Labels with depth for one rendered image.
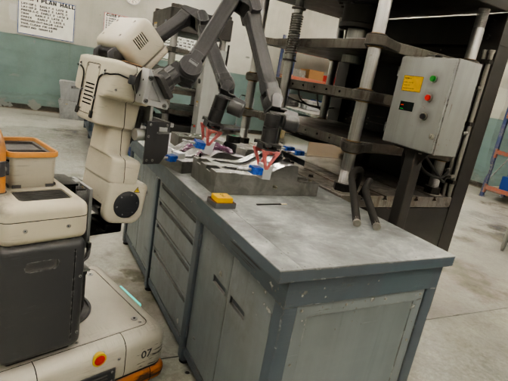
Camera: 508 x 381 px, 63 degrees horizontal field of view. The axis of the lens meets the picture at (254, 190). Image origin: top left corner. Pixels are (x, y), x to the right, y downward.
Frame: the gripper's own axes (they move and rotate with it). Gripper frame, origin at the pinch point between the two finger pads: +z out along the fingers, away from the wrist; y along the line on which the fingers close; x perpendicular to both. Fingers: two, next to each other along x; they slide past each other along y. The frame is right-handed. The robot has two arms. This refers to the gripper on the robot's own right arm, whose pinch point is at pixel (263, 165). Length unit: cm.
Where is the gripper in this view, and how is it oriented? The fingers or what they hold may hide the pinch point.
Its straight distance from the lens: 156.0
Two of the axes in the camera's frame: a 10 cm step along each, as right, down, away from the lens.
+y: -4.5, -3.1, 8.4
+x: -8.7, -0.5, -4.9
